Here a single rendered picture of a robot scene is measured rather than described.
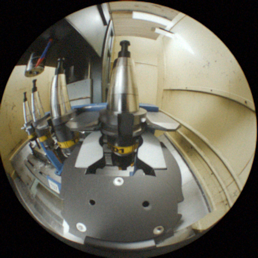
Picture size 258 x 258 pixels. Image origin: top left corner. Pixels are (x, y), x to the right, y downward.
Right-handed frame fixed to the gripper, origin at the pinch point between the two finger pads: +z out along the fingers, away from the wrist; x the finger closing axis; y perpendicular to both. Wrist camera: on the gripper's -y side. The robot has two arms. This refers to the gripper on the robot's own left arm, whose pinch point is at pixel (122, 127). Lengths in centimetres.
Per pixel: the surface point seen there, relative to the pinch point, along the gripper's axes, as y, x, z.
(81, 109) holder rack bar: -2.8, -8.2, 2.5
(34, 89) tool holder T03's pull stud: -10.8, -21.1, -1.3
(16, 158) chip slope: 34, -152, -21
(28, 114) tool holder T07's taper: -5.5, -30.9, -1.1
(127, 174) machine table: 29.5, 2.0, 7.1
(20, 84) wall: -58, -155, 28
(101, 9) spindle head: -87, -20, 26
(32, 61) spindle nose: -35, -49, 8
